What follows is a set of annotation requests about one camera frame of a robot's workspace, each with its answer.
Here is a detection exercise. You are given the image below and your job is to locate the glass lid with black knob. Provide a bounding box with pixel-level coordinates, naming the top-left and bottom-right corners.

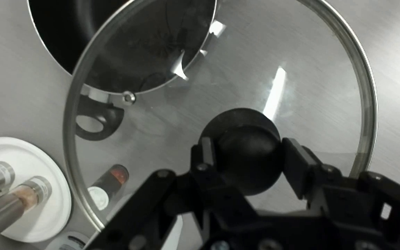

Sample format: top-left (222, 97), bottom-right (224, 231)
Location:
top-left (61, 0), bottom-right (378, 233)

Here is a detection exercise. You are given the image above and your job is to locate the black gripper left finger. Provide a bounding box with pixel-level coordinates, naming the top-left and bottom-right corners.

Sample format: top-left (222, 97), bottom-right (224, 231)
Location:
top-left (86, 136), bottom-right (258, 250)

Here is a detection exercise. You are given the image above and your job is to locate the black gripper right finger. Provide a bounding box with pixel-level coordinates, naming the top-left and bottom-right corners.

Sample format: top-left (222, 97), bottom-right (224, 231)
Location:
top-left (279, 136), bottom-right (400, 243)

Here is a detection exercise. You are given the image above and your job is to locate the small red spice bottle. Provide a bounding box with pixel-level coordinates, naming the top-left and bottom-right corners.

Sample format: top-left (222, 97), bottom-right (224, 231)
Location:
top-left (88, 162), bottom-right (131, 212)

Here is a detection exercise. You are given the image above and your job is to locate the small white round plate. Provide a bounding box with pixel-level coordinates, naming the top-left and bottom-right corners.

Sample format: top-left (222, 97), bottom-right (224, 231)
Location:
top-left (0, 136), bottom-right (74, 244)

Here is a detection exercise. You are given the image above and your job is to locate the black cooking pot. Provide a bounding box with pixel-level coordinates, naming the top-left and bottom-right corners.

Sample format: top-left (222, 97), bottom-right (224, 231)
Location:
top-left (25, 0), bottom-right (220, 141)

